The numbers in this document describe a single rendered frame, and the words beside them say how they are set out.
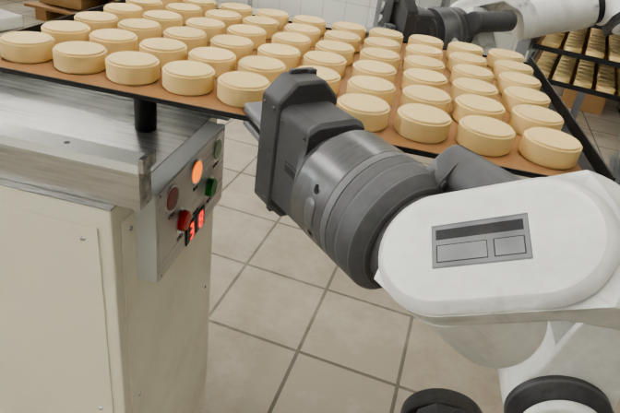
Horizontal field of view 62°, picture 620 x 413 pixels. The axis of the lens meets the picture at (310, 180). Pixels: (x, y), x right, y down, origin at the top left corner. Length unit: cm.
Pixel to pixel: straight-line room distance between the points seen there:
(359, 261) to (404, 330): 144
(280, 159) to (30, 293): 48
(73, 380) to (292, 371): 81
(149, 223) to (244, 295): 111
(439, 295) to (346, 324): 146
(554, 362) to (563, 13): 57
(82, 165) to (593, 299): 52
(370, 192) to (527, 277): 11
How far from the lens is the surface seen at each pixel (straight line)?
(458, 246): 26
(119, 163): 60
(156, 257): 71
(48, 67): 58
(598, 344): 81
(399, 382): 160
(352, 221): 31
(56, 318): 79
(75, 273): 72
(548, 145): 49
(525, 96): 61
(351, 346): 165
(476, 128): 48
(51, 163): 66
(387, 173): 31
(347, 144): 34
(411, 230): 27
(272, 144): 40
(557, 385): 83
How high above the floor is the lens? 118
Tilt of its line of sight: 29 degrees down
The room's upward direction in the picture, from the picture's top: 8 degrees clockwise
